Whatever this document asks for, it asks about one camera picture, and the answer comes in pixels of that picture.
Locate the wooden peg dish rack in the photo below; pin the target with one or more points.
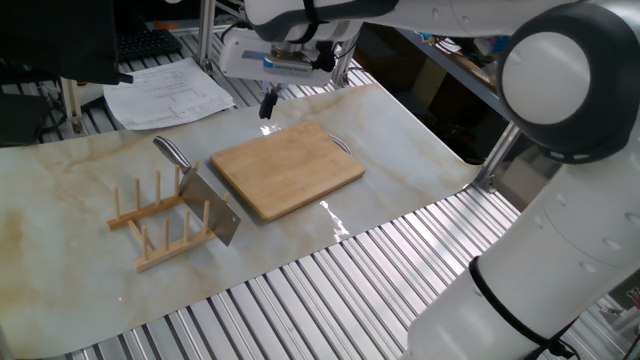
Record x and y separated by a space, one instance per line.
170 250

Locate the printed white paper sheet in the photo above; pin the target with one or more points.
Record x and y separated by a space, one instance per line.
165 95

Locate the black computer keyboard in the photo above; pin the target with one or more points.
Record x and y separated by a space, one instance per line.
145 45

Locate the wooden cutting board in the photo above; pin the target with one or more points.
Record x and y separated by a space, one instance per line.
285 170

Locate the small orange object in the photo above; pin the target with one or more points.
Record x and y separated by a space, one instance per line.
165 25

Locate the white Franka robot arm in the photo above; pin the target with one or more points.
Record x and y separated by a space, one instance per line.
550 250

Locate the aluminium frame post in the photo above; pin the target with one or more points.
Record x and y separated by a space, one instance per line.
206 30
500 150
70 105
345 65

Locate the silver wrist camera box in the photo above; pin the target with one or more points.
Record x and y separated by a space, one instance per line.
287 67

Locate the steel cleaver knife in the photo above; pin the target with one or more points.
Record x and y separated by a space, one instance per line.
220 222

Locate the marble pattern table mat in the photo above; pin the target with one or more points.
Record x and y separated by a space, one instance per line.
350 130

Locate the black computer monitor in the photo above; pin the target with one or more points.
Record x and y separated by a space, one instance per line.
50 35

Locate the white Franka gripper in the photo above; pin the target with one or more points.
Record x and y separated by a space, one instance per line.
240 60

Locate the black case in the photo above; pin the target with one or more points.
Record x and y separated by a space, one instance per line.
22 120

